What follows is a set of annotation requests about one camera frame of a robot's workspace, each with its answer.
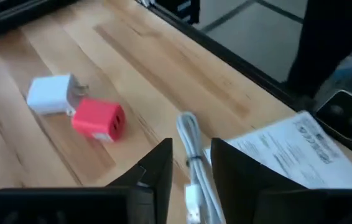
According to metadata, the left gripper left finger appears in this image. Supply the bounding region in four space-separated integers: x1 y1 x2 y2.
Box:
107 138 174 224

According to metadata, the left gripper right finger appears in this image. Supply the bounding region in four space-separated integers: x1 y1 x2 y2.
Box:
210 138 308 224

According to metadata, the white cable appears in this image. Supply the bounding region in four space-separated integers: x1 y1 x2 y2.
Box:
175 111 226 224

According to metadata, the white labelled box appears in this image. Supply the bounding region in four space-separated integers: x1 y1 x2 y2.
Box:
203 111 352 190

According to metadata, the pink charger cube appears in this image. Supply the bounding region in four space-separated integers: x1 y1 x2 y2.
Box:
71 98 126 143

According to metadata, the white charger cube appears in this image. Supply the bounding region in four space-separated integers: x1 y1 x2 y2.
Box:
25 73 90 116

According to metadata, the black labelled box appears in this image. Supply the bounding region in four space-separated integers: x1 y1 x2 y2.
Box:
144 0 200 24

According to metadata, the person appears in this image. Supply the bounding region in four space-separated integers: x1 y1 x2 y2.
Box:
287 0 352 97

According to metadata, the silver black stereo camera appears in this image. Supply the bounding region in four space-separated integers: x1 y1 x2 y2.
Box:
313 89 352 142

